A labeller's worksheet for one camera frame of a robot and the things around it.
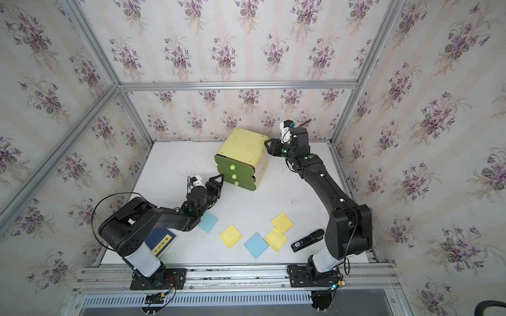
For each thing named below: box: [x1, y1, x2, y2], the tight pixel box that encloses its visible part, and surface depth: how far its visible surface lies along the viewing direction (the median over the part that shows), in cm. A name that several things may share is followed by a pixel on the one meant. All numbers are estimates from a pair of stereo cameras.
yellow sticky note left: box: [218, 223, 244, 250], surface depth 86 cm
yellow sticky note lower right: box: [263, 227, 288, 253], surface depth 84 cm
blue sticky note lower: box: [243, 232, 270, 260], surface depth 84 cm
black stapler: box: [290, 229, 325, 253], surface depth 81 cm
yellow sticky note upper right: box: [270, 211, 295, 235], surface depth 90 cm
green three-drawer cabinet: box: [214, 127, 269, 191], surface depth 90 cm
